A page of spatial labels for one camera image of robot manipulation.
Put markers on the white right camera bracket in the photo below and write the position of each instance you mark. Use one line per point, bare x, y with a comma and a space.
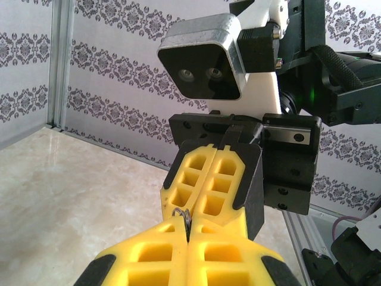
262, 95

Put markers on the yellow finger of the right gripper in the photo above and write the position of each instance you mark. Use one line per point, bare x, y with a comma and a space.
184, 178
226, 178

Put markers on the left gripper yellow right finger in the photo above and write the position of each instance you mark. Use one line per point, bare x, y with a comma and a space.
232, 262

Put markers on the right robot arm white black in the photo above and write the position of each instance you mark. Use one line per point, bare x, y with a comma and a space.
351, 259

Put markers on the aluminium frame post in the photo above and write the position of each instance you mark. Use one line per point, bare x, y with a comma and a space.
61, 59

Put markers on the right wrist camera box silver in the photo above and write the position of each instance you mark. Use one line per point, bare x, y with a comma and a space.
202, 59

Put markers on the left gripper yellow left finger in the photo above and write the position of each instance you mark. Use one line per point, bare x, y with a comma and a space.
149, 262

